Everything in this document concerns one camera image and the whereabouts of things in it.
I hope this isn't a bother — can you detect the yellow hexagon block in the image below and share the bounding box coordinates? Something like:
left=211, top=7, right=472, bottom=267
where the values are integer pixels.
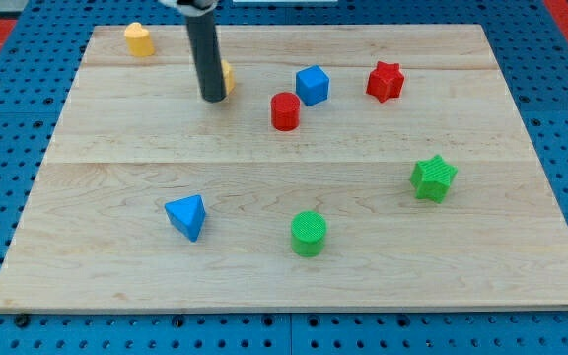
left=221, top=59, right=236, bottom=95

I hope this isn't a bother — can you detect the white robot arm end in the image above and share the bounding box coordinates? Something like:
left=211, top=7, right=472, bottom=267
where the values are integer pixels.
left=159, top=0, right=218, bottom=17

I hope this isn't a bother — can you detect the blue cube block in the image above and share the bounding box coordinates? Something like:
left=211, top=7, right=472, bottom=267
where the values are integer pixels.
left=295, top=65, right=329, bottom=107

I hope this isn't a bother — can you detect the green cylinder block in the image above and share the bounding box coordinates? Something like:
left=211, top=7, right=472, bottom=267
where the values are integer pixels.
left=291, top=211, right=327, bottom=257

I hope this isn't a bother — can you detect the red cylinder block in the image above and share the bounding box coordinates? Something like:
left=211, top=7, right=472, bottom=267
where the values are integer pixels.
left=270, top=92, right=300, bottom=131

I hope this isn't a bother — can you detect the wooden board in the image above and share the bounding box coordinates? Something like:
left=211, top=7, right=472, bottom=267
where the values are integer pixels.
left=0, top=25, right=568, bottom=314

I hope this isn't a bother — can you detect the blue triangle block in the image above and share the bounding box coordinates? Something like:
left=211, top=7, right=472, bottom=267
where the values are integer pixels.
left=165, top=195, right=206, bottom=243

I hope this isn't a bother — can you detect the red star block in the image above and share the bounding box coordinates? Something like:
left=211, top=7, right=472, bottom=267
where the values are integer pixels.
left=366, top=61, right=405, bottom=103

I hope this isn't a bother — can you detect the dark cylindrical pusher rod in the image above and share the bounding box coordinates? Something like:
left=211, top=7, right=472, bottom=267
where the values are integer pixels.
left=185, top=10, right=227, bottom=103

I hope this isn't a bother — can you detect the green star block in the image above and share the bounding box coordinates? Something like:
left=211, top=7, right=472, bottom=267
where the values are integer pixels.
left=409, top=155, right=459, bottom=203

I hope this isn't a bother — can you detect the yellow heart block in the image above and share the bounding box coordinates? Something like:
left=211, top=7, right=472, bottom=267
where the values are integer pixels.
left=123, top=22, right=155, bottom=57

